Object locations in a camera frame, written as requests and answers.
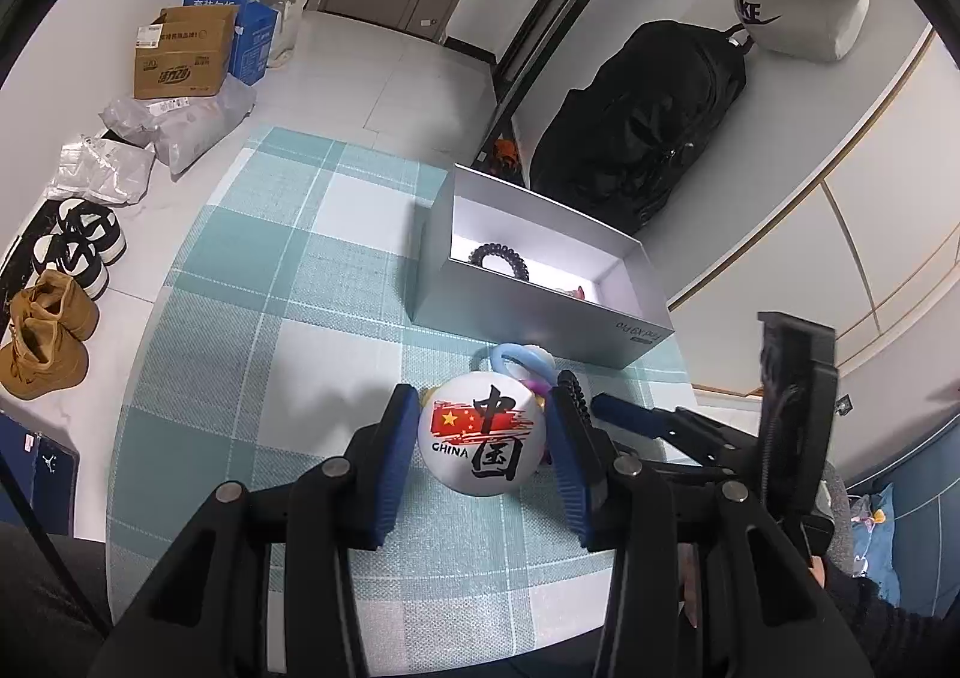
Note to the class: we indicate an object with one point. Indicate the teal checkered tablecloth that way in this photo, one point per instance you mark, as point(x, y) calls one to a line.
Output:
point(285, 288)

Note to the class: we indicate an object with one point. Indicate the small orange object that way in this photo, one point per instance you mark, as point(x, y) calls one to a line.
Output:
point(502, 154)

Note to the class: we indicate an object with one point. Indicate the person's dark trouser leg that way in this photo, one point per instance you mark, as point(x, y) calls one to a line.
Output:
point(37, 603)

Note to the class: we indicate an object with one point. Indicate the brown cardboard box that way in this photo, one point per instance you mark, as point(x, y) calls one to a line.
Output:
point(180, 63)

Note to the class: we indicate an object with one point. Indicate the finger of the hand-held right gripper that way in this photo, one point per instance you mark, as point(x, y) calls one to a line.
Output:
point(609, 408)
point(697, 466)

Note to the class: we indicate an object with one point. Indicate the white round flag-print badge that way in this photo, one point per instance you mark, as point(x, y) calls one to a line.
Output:
point(480, 434)

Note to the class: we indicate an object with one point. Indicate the large grey plastic parcel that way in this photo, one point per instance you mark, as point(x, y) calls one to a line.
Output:
point(187, 123)

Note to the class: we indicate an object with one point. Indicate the black backpack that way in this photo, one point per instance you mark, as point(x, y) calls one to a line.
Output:
point(637, 123)

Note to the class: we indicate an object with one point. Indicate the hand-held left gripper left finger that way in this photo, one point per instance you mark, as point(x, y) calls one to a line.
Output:
point(394, 460)

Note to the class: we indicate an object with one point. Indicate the tan boot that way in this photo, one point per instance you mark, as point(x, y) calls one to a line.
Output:
point(64, 307)
point(41, 359)

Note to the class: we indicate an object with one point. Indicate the grey cardboard box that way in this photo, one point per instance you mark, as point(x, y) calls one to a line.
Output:
point(525, 325)

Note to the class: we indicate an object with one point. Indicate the black and white sneaker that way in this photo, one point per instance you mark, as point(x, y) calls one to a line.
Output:
point(90, 228)
point(71, 265)

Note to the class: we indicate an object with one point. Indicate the small colourful doll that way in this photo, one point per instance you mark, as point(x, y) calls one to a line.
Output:
point(870, 517)

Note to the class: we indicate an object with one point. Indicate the blue sofa cushion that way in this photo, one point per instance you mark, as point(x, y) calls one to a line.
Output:
point(926, 520)

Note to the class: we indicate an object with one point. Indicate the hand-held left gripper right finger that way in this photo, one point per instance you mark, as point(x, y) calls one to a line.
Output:
point(571, 490)

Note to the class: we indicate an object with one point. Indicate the white wardrobe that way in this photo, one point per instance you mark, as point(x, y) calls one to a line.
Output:
point(885, 198)

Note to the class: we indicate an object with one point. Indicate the small grey plastic parcel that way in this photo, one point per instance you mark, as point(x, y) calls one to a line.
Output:
point(101, 172)

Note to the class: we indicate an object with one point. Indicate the blue cardboard box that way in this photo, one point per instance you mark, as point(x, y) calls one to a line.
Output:
point(255, 40)

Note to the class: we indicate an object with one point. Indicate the dark blue shoe box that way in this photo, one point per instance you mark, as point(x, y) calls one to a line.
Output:
point(37, 475)

